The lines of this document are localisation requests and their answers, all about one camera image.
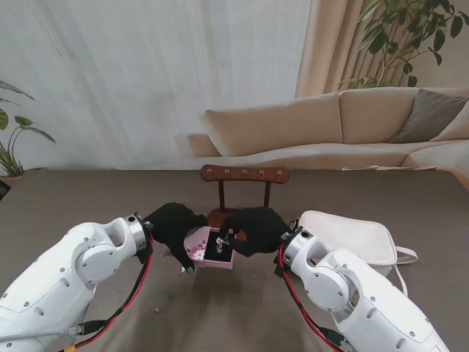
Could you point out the broad-leaf green houseplant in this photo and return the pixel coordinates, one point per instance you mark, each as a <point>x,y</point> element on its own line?
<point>25,122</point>

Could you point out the beige plant pot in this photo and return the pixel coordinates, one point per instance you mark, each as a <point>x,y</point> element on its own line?
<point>11,180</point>

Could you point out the dark flat device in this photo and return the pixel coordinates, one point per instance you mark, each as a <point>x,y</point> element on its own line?
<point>3,190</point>

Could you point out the white sheer curtain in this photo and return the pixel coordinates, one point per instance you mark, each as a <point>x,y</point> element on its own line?
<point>146,73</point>

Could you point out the grey sofa cushion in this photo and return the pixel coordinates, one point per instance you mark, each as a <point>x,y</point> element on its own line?
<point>428,117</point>

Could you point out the white leather handbag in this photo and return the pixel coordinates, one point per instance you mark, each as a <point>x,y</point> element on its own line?
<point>348,234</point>

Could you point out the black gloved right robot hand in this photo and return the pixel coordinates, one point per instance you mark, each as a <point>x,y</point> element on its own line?
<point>262,231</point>

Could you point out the beige drape curtain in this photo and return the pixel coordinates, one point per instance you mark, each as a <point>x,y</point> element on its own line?
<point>329,44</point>

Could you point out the beige sofa cushion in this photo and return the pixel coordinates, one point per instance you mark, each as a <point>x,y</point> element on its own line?
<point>458,128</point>

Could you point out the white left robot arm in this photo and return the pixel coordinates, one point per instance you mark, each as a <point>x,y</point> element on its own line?
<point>55,278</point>

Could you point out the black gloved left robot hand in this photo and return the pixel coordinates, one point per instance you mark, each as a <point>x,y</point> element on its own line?
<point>172,227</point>

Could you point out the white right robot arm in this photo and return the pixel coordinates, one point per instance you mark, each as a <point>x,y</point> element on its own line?
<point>348,286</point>

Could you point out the brown wooden jewelry stand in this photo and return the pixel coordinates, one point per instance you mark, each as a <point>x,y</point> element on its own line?
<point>243,174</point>

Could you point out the tall dark green leafy plant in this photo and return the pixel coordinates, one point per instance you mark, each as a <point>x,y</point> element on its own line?
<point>381,36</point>

